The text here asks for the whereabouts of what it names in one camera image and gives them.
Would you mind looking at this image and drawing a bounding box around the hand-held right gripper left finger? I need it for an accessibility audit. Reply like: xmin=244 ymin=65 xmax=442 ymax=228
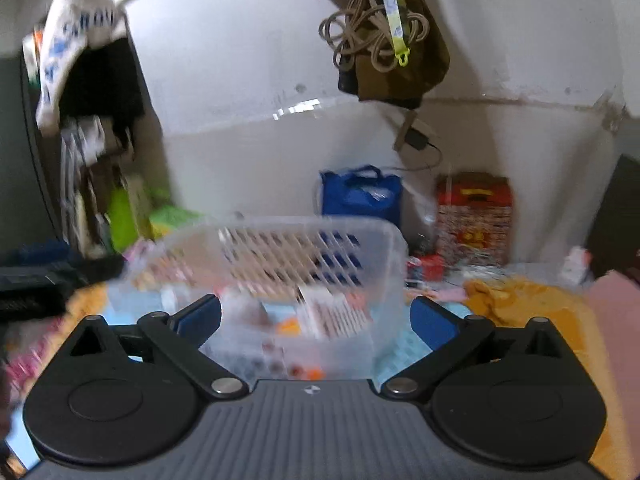
xmin=64 ymin=294 xmax=250 ymax=402

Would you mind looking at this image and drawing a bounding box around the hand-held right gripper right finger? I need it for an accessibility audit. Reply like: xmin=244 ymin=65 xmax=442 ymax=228
xmin=381 ymin=296 xmax=576 ymax=402

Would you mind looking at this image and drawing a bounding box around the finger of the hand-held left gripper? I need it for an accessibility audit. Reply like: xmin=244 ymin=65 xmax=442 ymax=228
xmin=55 ymin=254 xmax=127 ymax=288
xmin=7 ymin=241 xmax=73 ymax=263

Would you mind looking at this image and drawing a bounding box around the red and white tissue pack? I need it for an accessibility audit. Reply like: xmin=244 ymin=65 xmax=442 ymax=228
xmin=297 ymin=282 xmax=374 ymax=342

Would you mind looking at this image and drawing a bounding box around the clear plastic basket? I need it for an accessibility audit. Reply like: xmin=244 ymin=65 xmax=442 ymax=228
xmin=107 ymin=214 xmax=409 ymax=392

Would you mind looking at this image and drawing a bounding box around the green shopping bag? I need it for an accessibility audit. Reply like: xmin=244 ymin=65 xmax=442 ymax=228
xmin=108 ymin=186 xmax=152 ymax=254

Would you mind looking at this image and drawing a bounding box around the dark grey door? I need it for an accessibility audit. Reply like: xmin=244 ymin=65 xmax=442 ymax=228
xmin=0 ymin=55 xmax=68 ymax=261

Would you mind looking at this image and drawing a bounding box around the orange floral blanket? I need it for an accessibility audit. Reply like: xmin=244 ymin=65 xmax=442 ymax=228
xmin=464 ymin=279 xmax=617 ymax=480

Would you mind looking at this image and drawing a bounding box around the red gift box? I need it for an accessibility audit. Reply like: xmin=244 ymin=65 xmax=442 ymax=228
xmin=434 ymin=172 xmax=514 ymax=267

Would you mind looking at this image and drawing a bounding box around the blue shopping bag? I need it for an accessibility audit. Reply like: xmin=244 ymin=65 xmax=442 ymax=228
xmin=319 ymin=164 xmax=404 ymax=232

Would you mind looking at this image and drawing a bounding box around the small white box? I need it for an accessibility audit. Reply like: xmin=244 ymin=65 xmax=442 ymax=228
xmin=562 ymin=245 xmax=592 ymax=287

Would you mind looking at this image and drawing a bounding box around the black hanging garment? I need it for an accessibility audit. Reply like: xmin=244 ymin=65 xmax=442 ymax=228
xmin=59 ymin=15 xmax=147 ymax=147

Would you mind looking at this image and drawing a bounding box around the pink cloth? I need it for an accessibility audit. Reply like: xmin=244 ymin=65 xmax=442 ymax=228
xmin=584 ymin=269 xmax=640 ymax=461

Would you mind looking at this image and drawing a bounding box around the black power adapter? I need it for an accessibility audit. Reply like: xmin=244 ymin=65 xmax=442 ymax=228
xmin=394 ymin=109 xmax=444 ymax=155

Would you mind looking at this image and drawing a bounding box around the white jacket with blue letters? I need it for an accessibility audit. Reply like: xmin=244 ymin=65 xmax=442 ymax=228
xmin=35 ymin=0 xmax=127 ymax=137

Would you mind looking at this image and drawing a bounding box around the dark wooden board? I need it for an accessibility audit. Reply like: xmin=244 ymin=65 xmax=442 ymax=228
xmin=586 ymin=154 xmax=640 ymax=267

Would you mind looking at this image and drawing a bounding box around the olive hanging bag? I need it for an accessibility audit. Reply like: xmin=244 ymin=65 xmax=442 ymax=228
xmin=337 ymin=0 xmax=451 ymax=109

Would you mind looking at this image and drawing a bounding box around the beige coiled rope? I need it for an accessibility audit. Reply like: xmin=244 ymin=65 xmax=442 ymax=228
xmin=319 ymin=0 xmax=432 ymax=74

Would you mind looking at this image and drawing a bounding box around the yellow-green lanyard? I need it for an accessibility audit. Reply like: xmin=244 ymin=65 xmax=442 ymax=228
xmin=369 ymin=0 xmax=414 ymax=69

